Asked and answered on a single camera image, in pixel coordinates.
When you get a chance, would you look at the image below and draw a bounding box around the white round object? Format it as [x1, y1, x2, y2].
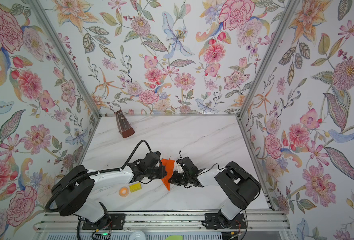
[129, 231, 147, 240]

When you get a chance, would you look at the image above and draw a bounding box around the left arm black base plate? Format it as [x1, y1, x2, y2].
[82, 214, 126, 231]

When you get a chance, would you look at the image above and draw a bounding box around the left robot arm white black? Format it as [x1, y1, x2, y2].
[45, 151, 167, 223]

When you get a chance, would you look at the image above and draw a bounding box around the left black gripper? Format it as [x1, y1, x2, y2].
[145, 165, 170, 180]

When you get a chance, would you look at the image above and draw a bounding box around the yellow rectangular block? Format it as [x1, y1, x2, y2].
[129, 183, 142, 193]

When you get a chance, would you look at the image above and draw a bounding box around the orange tape roll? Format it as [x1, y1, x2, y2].
[119, 187, 130, 198]

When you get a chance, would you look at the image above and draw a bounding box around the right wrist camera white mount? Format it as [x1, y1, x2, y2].
[176, 164, 185, 174]

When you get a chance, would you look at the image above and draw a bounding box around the green object at edge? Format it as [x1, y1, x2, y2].
[165, 235, 183, 240]

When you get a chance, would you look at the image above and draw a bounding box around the aluminium front rail frame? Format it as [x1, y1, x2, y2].
[32, 209, 295, 234]

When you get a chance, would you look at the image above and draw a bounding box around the brown wooden metronome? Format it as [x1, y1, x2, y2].
[115, 111, 135, 139]

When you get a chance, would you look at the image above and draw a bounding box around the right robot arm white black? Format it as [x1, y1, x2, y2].
[168, 157, 262, 224]

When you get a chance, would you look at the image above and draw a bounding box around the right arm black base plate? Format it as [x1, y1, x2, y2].
[202, 212, 247, 230]

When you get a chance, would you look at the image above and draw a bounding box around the black corrugated cable conduit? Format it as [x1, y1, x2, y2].
[44, 139, 153, 213]

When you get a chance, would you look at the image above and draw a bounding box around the orange square paper sheet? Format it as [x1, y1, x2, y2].
[162, 159, 176, 191]

